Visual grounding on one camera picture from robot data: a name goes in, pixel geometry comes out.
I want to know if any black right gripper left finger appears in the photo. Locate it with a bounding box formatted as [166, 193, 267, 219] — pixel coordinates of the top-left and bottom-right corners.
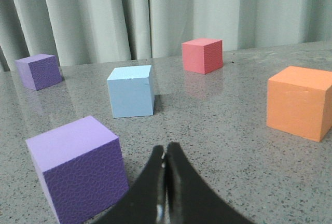
[96, 145, 166, 223]

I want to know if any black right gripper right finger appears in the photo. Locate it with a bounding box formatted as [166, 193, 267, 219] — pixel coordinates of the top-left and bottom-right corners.
[166, 142, 251, 223]

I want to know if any near purple foam cube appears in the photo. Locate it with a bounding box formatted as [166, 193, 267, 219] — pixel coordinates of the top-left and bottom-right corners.
[26, 116, 129, 223]

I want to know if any purple foam cube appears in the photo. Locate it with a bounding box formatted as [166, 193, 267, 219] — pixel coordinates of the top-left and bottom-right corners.
[15, 54, 62, 91]
[26, 116, 129, 223]

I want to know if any light blue foam cube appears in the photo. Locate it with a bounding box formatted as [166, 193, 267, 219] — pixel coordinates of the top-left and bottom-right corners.
[107, 65, 155, 118]

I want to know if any far red foam cube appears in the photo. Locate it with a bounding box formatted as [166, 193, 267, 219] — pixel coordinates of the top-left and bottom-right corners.
[182, 38, 223, 74]

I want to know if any orange foam cube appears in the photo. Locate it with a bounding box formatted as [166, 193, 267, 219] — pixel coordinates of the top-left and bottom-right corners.
[266, 66, 331, 142]

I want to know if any far purple foam cube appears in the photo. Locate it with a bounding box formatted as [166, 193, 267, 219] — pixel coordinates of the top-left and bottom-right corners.
[15, 54, 62, 91]

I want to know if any grey pleated curtain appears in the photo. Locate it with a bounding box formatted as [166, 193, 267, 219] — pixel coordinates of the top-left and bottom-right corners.
[1, 0, 331, 72]

